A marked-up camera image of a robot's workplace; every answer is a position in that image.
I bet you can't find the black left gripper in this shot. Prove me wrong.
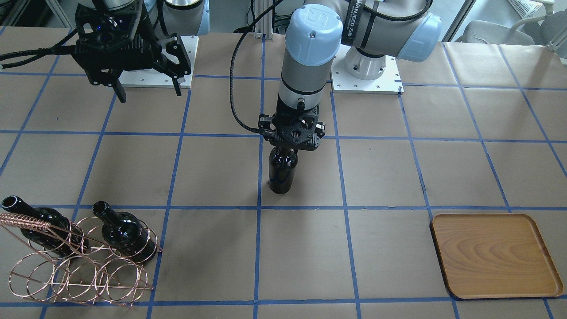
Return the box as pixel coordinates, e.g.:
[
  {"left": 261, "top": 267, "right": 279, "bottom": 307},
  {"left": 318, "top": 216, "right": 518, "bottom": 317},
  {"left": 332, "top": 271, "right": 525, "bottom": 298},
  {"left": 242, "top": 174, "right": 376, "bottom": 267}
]
[{"left": 259, "top": 104, "right": 326, "bottom": 151}]

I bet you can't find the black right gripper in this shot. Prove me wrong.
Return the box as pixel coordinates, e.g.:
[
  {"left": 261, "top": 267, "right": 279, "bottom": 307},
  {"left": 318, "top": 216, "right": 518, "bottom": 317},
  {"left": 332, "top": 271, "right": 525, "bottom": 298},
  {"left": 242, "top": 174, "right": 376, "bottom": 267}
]
[{"left": 73, "top": 0, "right": 192, "bottom": 103}]

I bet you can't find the dark wine bottle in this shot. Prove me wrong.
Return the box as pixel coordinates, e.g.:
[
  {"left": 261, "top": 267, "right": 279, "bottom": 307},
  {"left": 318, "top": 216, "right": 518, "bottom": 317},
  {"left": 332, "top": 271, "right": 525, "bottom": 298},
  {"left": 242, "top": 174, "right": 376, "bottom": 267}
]
[
  {"left": 268, "top": 147, "right": 299, "bottom": 194},
  {"left": 92, "top": 201, "right": 156, "bottom": 263},
  {"left": 1, "top": 195, "right": 84, "bottom": 257}
]

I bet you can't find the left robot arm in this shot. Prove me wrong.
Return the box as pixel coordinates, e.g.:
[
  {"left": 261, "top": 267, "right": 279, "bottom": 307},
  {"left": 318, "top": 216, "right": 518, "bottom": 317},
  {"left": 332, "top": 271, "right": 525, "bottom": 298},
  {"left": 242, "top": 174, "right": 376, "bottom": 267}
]
[{"left": 259, "top": 0, "right": 442, "bottom": 151}]

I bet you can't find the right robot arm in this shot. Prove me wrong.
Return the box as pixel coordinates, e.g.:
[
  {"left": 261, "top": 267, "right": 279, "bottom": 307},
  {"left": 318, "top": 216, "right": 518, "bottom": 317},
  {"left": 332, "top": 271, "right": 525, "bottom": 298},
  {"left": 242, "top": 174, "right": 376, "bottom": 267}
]
[{"left": 72, "top": 0, "right": 210, "bottom": 103}]

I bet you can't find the wooden tray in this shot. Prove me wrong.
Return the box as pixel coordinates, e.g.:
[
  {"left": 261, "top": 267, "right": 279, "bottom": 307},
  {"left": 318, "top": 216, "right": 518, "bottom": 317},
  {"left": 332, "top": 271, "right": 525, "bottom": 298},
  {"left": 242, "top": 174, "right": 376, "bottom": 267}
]
[{"left": 431, "top": 213, "right": 564, "bottom": 300}]

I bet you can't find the grey chair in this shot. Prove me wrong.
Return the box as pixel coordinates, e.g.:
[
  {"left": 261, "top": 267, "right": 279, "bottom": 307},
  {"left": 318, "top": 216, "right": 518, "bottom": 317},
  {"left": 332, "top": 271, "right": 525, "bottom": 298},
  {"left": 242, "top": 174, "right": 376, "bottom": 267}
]
[{"left": 455, "top": 10, "right": 566, "bottom": 45}]

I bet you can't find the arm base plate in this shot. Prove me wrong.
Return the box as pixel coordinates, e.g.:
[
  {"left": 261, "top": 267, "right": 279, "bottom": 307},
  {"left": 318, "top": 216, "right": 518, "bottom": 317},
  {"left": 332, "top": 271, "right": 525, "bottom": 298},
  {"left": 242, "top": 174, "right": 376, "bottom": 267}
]
[
  {"left": 119, "top": 35, "right": 199, "bottom": 89},
  {"left": 330, "top": 45, "right": 404, "bottom": 94}
]

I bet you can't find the copper wire bottle basket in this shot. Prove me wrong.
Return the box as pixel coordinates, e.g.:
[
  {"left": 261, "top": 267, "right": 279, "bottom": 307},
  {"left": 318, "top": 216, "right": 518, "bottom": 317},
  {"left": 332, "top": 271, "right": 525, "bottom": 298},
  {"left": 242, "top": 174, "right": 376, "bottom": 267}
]
[{"left": 8, "top": 217, "right": 154, "bottom": 307}]

